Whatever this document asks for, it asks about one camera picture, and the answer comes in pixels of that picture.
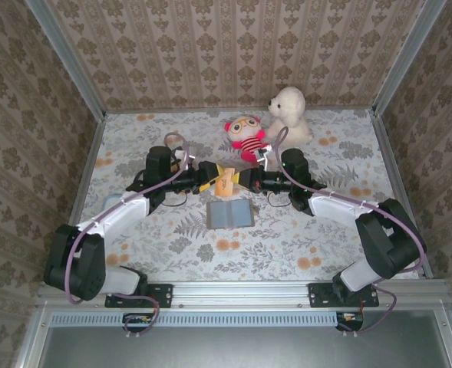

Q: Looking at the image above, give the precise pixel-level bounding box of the orange card with dark print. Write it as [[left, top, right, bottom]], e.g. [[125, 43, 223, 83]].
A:
[[215, 166, 237, 199]]

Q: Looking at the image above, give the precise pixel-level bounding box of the grey card holder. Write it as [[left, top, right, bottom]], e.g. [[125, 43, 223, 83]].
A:
[[205, 199, 256, 230]]

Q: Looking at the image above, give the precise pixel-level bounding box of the pale blue white card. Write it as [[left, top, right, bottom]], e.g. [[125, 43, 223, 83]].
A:
[[102, 192, 124, 211]]

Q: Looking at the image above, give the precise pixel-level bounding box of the pink striped plush doll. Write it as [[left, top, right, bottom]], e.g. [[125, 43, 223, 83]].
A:
[[224, 114, 271, 164]]

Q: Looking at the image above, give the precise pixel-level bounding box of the white plush dog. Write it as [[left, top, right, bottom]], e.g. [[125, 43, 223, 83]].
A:
[[266, 86, 314, 149]]

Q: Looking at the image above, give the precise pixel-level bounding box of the black connector board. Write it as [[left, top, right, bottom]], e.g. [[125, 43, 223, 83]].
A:
[[335, 310, 365, 331], [122, 312, 154, 333]]

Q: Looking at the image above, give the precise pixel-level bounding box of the grey metal panel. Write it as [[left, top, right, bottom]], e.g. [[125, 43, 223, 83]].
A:
[[16, 309, 452, 368]]

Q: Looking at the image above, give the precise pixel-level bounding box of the thin black cable loop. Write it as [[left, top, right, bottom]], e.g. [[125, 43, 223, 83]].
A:
[[267, 189, 292, 209], [162, 189, 190, 209]]

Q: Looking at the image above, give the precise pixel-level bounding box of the thin aluminium rail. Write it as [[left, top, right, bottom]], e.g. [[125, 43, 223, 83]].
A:
[[104, 107, 376, 115]]

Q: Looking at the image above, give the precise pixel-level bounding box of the aluminium side rail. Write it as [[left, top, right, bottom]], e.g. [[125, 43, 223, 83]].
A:
[[369, 109, 434, 280], [52, 113, 107, 287]]

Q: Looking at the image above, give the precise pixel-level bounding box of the long aluminium rail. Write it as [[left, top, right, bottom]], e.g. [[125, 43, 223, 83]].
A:
[[37, 278, 450, 307]]

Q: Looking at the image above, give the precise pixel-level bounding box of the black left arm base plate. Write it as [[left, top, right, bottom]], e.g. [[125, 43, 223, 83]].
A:
[[104, 282, 173, 310]]

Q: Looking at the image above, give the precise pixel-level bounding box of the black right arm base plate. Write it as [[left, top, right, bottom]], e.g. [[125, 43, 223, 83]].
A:
[[308, 282, 380, 309]]

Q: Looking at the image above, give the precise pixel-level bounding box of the white slotted cable duct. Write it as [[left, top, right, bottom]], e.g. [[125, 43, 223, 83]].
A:
[[50, 310, 341, 327]]

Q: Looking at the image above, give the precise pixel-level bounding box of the aluminium frame post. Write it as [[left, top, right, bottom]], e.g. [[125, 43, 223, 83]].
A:
[[25, 0, 107, 120], [371, 0, 448, 116]]

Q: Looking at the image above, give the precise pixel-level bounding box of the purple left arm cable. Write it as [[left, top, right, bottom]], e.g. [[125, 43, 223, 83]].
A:
[[68, 132, 191, 340]]

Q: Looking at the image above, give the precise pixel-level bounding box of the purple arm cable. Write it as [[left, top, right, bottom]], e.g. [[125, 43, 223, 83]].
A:
[[68, 132, 191, 340], [273, 126, 428, 338]]

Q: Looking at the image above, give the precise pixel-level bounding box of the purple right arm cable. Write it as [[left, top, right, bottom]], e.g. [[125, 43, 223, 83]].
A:
[[273, 126, 428, 338]]

